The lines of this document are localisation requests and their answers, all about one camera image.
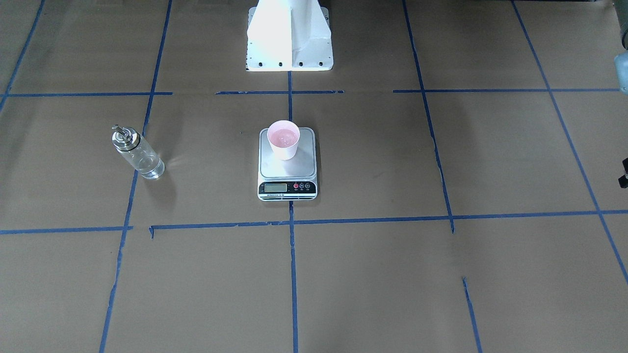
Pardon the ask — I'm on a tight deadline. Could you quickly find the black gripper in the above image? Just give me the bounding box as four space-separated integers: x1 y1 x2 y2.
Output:
618 158 628 189

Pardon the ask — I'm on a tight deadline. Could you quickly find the pink plastic cup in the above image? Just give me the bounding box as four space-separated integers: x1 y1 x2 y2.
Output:
267 120 300 161

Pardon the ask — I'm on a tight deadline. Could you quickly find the glass sauce bottle metal spout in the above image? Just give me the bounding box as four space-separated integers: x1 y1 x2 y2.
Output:
111 125 165 179

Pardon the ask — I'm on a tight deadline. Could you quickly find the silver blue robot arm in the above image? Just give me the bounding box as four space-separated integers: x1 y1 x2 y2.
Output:
614 28 628 188

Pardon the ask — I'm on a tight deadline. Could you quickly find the silver digital kitchen scale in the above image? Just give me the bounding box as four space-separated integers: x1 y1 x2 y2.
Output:
257 127 318 202

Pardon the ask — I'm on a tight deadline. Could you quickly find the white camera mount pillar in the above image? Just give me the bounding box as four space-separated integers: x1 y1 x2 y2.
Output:
245 0 334 72

